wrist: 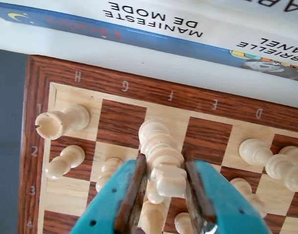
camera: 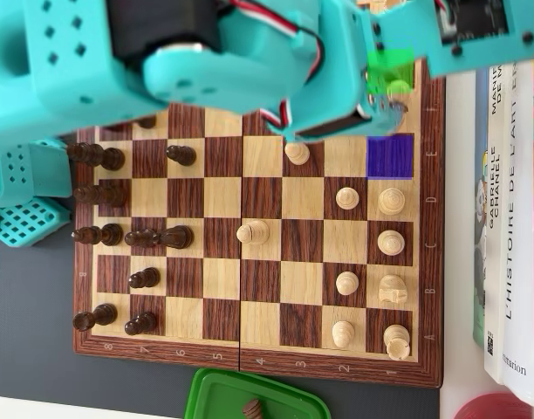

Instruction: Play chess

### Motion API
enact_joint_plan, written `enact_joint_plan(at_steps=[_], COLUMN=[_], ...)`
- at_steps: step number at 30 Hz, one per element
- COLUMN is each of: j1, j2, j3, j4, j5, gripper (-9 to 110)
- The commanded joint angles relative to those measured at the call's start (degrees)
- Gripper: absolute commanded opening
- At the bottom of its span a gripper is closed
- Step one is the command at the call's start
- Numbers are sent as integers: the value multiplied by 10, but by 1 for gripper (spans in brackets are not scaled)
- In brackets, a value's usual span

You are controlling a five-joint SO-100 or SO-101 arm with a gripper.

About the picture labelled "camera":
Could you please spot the red round container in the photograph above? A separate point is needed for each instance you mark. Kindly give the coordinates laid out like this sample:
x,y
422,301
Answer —
x,y
489,408

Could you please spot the light wooden pawn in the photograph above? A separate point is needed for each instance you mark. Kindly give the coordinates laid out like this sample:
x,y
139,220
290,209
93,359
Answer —
x,y
347,283
347,198
296,153
343,334

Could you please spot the dark wooden queen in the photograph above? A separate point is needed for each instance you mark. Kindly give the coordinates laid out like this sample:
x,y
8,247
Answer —
x,y
102,196

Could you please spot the light wooden king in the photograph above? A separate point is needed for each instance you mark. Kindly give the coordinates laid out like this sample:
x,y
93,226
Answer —
x,y
400,88

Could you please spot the dark wooden king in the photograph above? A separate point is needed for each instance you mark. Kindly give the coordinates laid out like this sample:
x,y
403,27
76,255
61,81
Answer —
x,y
100,157

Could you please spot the white Gabrielle Chanel book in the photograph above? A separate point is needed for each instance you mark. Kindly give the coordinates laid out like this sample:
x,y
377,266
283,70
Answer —
x,y
495,262

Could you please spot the light pawn left of centre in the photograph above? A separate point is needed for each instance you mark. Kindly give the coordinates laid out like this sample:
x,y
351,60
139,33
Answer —
x,y
253,231

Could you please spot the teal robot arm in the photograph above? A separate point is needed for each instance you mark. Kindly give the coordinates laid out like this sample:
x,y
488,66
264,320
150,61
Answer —
x,y
75,65

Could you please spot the dark wooden knight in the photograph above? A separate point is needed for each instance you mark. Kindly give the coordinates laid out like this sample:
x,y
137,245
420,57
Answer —
x,y
177,237

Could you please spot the dark wooden rook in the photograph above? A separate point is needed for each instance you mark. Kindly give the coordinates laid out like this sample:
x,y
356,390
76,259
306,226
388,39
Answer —
x,y
96,317

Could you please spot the light wooden knight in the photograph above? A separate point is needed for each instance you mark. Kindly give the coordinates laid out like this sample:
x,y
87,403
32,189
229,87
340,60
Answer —
x,y
393,289

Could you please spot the dark wooden bishop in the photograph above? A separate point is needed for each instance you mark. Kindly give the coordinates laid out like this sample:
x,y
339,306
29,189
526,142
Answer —
x,y
114,128
100,235

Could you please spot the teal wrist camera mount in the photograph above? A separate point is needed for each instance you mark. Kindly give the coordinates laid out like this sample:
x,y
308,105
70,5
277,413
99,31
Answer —
x,y
441,61

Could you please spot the dark wooden pawn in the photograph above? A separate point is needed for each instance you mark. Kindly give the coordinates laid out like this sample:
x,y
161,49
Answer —
x,y
182,155
141,238
147,123
252,409
144,278
140,324

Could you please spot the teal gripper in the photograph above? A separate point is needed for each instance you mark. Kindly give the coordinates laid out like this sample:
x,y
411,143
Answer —
x,y
337,127

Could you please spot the blue illustrated book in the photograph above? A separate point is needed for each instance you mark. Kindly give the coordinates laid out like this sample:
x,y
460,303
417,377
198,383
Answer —
x,y
480,131

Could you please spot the green plastic container lid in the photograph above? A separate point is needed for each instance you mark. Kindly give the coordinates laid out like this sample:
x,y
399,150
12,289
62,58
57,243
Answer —
x,y
232,393

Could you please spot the dark grey mat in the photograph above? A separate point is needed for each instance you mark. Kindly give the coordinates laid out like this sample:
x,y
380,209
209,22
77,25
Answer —
x,y
31,327

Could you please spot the wooden chessboard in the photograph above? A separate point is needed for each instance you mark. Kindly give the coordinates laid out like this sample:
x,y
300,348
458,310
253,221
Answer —
x,y
223,279

